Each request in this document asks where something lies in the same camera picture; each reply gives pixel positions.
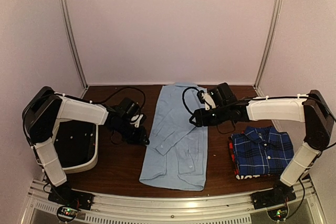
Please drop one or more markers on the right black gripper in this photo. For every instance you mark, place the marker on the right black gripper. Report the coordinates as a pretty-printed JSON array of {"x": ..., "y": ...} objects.
[{"x": 202, "y": 120}]

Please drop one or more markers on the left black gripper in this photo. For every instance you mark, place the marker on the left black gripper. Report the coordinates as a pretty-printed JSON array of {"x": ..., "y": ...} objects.
[{"x": 138, "y": 139}]

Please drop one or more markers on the light blue long sleeve shirt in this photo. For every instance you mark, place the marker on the light blue long sleeve shirt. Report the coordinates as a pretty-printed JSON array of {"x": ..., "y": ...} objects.
[{"x": 176, "y": 157}]

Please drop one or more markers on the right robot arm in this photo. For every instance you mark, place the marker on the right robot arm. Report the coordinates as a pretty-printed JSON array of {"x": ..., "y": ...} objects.
[{"x": 309, "y": 111}]

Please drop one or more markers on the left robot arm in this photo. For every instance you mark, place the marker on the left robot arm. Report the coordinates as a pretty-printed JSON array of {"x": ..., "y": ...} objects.
[{"x": 63, "y": 130}]

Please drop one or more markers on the white plastic bin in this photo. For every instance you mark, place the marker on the white plastic bin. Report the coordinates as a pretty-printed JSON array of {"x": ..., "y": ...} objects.
[{"x": 84, "y": 163}]

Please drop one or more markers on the red black folded shirt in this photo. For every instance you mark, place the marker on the red black folded shirt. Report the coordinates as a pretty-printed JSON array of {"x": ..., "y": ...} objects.
[{"x": 235, "y": 168}]

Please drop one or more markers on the blue plaid folded shirt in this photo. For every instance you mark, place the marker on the blue plaid folded shirt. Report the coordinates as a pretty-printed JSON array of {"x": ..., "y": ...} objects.
[{"x": 261, "y": 151}]

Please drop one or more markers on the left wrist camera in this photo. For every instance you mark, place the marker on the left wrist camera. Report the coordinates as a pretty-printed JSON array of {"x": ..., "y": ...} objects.
[{"x": 137, "y": 120}]

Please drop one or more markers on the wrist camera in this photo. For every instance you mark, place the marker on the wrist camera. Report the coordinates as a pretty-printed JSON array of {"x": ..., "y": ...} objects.
[
  {"x": 137, "y": 120},
  {"x": 206, "y": 99}
]

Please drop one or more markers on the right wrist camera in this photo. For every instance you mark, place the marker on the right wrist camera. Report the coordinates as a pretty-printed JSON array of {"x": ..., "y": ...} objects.
[{"x": 206, "y": 99}]

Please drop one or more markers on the aluminium front rail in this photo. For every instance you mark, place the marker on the aluminium front rail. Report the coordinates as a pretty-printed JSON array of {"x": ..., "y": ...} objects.
[{"x": 233, "y": 208}]

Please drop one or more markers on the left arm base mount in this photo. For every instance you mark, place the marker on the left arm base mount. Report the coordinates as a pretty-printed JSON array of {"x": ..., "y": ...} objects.
[{"x": 71, "y": 202}]

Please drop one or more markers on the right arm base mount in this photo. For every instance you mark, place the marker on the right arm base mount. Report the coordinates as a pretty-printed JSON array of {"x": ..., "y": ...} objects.
[{"x": 275, "y": 200}]

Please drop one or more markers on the right aluminium frame post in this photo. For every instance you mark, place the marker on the right aluminium frame post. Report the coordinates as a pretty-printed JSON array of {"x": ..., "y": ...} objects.
[{"x": 276, "y": 10}]

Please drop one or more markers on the aluminium frame post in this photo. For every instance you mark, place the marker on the aluminium frame post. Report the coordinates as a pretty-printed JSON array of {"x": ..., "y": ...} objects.
[
  {"x": 72, "y": 43},
  {"x": 276, "y": 10}
]

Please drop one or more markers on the left aluminium frame post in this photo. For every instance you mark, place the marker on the left aluminium frame post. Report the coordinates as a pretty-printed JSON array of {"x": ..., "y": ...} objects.
[{"x": 72, "y": 43}]

